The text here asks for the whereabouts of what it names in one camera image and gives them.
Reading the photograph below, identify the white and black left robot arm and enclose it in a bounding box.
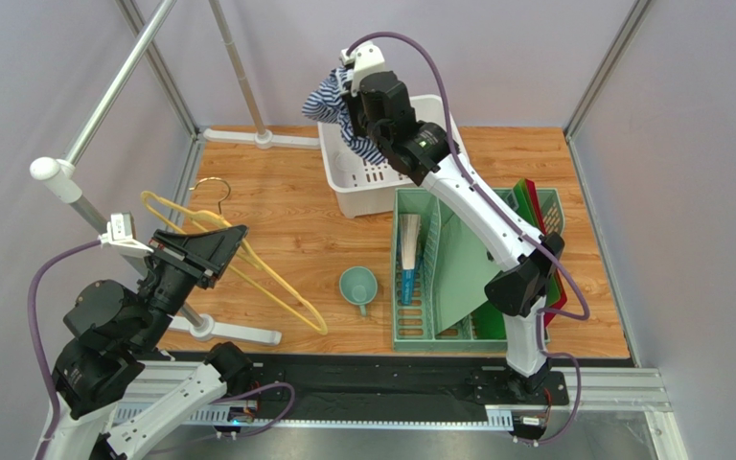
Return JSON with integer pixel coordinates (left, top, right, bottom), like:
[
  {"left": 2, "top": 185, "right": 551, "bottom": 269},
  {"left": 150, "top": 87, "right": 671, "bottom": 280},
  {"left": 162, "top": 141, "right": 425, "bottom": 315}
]
[{"left": 34, "top": 220, "right": 253, "bottom": 459}]

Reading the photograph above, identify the blue white striped tank top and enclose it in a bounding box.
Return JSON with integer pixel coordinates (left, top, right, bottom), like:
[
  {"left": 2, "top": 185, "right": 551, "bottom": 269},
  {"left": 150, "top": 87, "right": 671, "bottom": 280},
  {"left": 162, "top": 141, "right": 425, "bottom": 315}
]
[{"left": 301, "top": 66, "right": 385, "bottom": 165}]

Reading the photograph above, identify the yellow velvet hanger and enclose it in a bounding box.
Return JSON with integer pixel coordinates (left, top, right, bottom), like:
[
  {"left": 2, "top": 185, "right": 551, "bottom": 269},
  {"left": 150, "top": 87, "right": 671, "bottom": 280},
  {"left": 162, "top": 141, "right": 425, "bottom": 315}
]
[{"left": 140, "top": 176, "right": 329, "bottom": 335}]

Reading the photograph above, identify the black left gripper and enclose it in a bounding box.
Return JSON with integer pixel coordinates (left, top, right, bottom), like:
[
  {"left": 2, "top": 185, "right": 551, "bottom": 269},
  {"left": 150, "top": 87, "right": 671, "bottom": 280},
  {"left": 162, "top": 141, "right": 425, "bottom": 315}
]
[{"left": 133, "top": 221, "right": 250, "bottom": 349}]

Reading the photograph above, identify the green plastic dish rack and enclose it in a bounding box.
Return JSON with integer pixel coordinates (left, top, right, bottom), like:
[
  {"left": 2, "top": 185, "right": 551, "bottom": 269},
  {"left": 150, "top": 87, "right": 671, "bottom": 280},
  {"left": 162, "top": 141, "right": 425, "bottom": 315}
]
[{"left": 392, "top": 186, "right": 564, "bottom": 354}]

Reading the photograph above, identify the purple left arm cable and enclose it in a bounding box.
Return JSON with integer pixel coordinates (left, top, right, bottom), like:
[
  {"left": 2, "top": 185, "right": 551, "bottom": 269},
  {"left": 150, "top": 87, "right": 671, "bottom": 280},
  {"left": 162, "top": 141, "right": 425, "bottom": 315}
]
[{"left": 27, "top": 240, "right": 103, "bottom": 460}]

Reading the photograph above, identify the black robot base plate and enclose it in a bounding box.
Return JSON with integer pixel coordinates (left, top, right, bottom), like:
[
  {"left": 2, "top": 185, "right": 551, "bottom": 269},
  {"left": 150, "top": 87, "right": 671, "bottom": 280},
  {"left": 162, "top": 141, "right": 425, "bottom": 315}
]
[{"left": 249, "top": 353, "right": 570, "bottom": 423}]

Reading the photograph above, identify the teal plastic cup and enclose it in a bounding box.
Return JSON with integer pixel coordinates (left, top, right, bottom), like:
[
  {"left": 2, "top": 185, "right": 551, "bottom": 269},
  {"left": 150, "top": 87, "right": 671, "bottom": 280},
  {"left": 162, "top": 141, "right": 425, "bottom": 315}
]
[{"left": 338, "top": 266, "right": 379, "bottom": 317}]

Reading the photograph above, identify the white plastic tub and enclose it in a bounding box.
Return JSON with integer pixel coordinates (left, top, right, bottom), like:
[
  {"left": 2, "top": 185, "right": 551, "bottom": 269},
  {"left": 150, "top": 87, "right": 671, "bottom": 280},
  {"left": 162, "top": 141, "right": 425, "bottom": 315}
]
[{"left": 317, "top": 94, "right": 472, "bottom": 219}]

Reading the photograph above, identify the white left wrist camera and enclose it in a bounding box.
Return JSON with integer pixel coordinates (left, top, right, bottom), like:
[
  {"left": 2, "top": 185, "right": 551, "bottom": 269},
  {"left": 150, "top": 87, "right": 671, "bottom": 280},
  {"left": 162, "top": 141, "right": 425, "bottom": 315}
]
[{"left": 99, "top": 212, "right": 153, "bottom": 259}]

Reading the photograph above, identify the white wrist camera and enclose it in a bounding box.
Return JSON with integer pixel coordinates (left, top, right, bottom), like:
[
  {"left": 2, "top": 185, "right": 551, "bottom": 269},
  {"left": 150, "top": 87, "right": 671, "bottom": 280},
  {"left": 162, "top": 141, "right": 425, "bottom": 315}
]
[
  {"left": 339, "top": 40, "right": 386, "bottom": 97},
  {"left": 99, "top": 212, "right": 153, "bottom": 259}
]

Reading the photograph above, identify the blue white small box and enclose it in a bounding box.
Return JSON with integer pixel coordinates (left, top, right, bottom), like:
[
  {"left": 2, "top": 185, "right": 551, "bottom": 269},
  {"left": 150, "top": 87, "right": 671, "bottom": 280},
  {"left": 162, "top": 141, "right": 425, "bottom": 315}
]
[{"left": 398, "top": 214, "right": 421, "bottom": 305}]

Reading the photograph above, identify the silver clothes rack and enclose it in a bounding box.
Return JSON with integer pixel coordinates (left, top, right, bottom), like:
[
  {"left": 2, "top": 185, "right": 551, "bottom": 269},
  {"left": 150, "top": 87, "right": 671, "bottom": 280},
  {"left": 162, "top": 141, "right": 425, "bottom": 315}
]
[{"left": 28, "top": 0, "right": 319, "bottom": 346}]

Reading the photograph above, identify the red cutting board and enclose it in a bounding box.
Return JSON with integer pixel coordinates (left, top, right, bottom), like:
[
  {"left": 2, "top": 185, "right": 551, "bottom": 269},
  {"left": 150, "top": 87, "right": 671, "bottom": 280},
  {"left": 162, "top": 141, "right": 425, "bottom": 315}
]
[{"left": 521, "top": 178, "right": 567, "bottom": 310}]

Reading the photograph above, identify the light green cutting board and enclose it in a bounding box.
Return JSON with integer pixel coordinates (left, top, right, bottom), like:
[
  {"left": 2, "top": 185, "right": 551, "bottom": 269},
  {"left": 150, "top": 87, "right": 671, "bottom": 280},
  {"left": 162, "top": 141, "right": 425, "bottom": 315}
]
[{"left": 432, "top": 203, "right": 500, "bottom": 334}]

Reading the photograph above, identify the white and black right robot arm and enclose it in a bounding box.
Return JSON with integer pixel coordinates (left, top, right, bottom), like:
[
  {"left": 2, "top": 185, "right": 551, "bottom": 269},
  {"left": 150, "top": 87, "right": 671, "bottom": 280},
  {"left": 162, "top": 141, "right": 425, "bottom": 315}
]
[{"left": 341, "top": 70, "right": 564, "bottom": 392}]

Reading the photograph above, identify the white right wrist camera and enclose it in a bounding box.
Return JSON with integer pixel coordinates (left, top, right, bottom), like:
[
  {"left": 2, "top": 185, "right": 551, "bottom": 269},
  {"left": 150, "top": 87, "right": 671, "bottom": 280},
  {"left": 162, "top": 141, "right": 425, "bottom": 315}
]
[{"left": 339, "top": 40, "right": 386, "bottom": 97}]

